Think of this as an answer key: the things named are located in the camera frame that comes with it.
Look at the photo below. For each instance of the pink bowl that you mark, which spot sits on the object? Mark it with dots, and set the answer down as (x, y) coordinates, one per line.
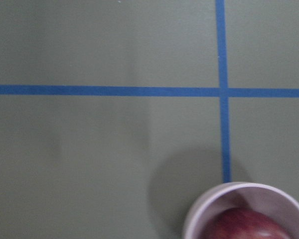
(265, 199)

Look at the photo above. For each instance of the red apple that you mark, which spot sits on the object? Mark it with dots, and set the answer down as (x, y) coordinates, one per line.
(242, 223)

